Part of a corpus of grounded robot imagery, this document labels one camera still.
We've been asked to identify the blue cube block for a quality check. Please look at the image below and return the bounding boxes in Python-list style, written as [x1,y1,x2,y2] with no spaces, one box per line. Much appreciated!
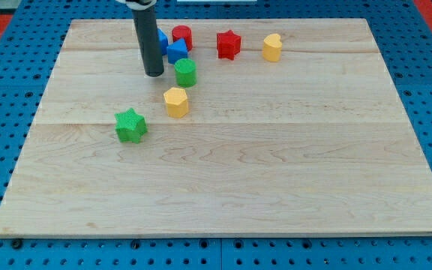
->
[158,28,169,56]

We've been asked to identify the yellow hexagon block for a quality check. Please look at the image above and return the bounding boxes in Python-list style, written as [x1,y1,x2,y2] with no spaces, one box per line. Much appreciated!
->
[163,87,189,118]

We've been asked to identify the green cylinder block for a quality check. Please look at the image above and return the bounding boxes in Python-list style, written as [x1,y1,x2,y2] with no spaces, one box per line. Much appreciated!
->
[174,58,197,87]

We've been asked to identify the light wooden board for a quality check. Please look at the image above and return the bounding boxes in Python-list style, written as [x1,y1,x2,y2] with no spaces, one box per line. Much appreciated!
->
[0,19,432,239]

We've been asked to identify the green star block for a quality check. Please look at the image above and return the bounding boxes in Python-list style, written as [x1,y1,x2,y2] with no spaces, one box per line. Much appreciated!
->
[115,108,148,143]

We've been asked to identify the red star block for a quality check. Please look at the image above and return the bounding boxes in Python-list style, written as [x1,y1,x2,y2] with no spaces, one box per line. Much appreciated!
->
[217,30,242,60]

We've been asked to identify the blue triangular prism block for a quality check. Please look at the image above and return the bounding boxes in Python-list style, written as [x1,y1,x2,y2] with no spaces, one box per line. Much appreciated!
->
[166,39,188,65]

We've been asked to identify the yellow heart block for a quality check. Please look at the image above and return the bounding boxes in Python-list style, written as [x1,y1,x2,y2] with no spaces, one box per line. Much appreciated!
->
[262,33,283,62]

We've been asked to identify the red cylinder block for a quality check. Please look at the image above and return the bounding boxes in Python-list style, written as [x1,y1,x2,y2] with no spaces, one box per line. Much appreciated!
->
[171,25,193,51]

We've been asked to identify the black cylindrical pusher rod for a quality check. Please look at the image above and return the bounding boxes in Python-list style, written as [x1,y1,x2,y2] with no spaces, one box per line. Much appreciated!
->
[132,6,164,77]

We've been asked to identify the white collar on rod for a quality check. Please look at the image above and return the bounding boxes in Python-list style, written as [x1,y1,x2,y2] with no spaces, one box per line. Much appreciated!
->
[116,0,157,10]

